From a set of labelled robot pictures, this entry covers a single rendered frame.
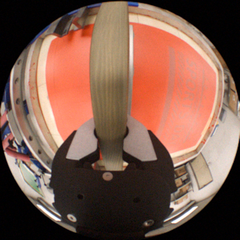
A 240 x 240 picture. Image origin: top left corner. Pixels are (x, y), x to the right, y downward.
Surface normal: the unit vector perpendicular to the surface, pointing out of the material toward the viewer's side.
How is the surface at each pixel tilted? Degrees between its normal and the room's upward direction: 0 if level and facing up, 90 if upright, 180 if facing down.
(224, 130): 90
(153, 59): 0
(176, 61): 0
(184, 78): 0
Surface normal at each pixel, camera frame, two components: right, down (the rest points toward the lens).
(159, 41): 0.04, 0.52
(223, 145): -1.00, 0.00
